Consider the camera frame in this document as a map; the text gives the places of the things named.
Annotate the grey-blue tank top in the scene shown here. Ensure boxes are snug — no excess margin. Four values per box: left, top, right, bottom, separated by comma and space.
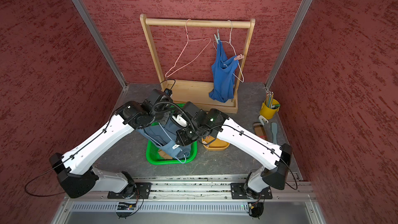
136, 116, 192, 162

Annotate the brown tank top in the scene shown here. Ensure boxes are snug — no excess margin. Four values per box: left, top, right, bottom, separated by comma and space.
158, 149, 173, 160

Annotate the royal blue tank top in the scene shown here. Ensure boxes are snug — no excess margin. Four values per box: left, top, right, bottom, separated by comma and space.
209, 41, 239, 103

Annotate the pink wire hanger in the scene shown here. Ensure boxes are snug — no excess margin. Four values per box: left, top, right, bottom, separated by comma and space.
164, 19, 212, 79

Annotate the white wire hanger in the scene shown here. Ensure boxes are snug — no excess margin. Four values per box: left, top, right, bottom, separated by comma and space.
213, 20, 245, 83

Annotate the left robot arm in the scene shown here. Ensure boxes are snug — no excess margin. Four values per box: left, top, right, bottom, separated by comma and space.
49, 89, 172, 199

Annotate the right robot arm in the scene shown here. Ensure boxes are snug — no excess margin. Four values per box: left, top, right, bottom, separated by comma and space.
170, 102, 292, 193

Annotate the yellow plastic tray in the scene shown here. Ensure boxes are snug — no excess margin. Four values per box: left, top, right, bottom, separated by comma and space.
202, 136, 230, 151

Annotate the green plastic basket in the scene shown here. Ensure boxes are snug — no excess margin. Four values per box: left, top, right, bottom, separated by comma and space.
146, 104, 199, 166

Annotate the wooden clothes rack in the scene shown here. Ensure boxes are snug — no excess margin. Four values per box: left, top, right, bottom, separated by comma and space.
140, 13, 256, 114

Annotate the brown wooden brush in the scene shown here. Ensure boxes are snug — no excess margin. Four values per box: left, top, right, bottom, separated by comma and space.
253, 122, 268, 141

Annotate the grey-blue spatula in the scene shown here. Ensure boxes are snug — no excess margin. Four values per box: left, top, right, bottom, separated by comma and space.
271, 122, 278, 144

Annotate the yellow pencil cup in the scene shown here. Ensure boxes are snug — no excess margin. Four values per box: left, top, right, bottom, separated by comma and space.
260, 91, 280, 120

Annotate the pink clothespin right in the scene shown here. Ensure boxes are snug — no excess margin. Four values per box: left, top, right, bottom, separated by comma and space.
234, 54, 245, 61

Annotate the teal clothespin middle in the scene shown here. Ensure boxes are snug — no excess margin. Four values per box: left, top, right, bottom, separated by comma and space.
215, 30, 220, 43

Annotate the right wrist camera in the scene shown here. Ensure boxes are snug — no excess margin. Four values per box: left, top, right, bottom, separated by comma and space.
172, 114, 188, 128

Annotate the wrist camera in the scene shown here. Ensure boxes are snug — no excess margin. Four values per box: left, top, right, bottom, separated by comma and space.
172, 114, 188, 128
148, 88, 173, 106

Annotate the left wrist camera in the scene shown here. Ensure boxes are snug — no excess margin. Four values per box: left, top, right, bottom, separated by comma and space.
148, 88, 173, 106

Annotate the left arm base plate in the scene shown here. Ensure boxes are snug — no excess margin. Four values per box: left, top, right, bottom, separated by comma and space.
107, 183, 152, 201

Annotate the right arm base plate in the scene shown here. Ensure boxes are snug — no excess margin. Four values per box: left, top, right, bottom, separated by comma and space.
230, 183, 273, 200

